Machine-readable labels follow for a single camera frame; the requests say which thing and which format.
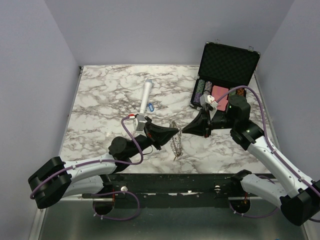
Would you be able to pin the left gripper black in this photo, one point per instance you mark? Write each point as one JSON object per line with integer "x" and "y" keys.
{"x": 159, "y": 135}

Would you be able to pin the white microphone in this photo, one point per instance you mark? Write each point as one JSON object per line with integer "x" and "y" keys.
{"x": 145, "y": 95}

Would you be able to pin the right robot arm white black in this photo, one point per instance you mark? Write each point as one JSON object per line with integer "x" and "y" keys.
{"x": 297, "y": 195}

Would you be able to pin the black mounting rail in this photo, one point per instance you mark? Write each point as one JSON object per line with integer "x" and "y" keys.
{"x": 154, "y": 190}

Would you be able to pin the black poker chip case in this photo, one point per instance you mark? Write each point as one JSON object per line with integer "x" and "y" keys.
{"x": 225, "y": 66}

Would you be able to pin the orange black chip stack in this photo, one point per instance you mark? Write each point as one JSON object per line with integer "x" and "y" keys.
{"x": 241, "y": 92}

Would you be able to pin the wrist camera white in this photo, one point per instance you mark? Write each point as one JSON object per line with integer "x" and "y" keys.
{"x": 139, "y": 123}
{"x": 208, "y": 103}

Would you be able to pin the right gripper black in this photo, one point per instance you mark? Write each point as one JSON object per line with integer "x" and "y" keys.
{"x": 196, "y": 127}

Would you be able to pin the metal keyring disc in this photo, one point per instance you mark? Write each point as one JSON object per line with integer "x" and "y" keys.
{"x": 176, "y": 142}

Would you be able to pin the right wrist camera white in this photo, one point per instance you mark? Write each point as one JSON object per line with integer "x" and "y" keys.
{"x": 208, "y": 103}

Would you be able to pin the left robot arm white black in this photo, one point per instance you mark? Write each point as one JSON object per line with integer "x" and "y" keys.
{"x": 58, "y": 179}

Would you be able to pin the blue tag key by microphone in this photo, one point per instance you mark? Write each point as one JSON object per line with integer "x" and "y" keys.
{"x": 150, "y": 107}

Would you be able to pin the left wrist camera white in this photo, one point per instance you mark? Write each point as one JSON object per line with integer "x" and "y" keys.
{"x": 139, "y": 123}

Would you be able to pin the purple green chip stack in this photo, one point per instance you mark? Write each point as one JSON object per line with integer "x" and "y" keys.
{"x": 198, "y": 92}

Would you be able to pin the purple grey chip stack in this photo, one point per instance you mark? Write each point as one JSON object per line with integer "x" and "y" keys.
{"x": 207, "y": 88}

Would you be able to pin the red playing cards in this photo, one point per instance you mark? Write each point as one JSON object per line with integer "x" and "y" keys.
{"x": 217, "y": 92}

